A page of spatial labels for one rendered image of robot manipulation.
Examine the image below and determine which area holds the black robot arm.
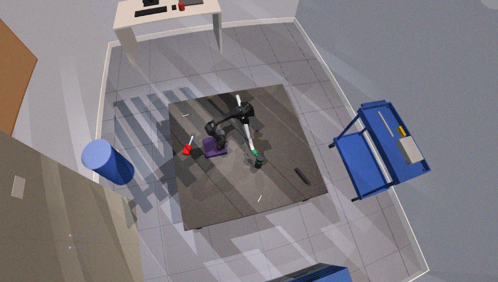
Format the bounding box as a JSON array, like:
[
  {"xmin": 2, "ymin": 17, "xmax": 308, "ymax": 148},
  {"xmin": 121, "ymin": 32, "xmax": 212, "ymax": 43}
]
[{"xmin": 204, "ymin": 103, "xmax": 254, "ymax": 151}]

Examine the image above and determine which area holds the green cup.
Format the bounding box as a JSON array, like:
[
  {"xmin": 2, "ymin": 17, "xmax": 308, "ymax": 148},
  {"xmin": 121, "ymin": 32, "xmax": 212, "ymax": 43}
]
[{"xmin": 252, "ymin": 150, "xmax": 264, "ymax": 165}]

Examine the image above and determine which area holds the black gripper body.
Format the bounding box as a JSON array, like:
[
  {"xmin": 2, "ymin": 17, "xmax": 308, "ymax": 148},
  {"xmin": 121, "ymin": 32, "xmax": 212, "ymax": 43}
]
[{"xmin": 240, "ymin": 102, "xmax": 249, "ymax": 124}]

